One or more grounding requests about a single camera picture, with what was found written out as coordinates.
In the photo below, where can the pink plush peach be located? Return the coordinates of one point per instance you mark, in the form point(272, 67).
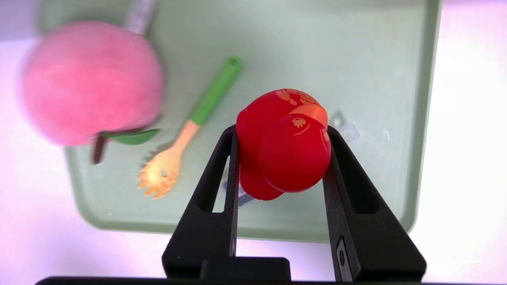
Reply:
point(87, 79)

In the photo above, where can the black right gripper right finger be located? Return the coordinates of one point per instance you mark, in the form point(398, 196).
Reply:
point(368, 237)

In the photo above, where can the dark brown wicker basket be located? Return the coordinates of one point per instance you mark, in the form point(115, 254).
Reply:
point(138, 18)

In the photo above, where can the light green plastic tray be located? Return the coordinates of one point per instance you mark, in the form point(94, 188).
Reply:
point(356, 59)

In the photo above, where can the red rubber duck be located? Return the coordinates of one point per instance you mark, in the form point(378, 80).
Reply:
point(285, 150)

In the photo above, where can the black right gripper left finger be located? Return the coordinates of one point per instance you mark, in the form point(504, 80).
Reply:
point(206, 233)

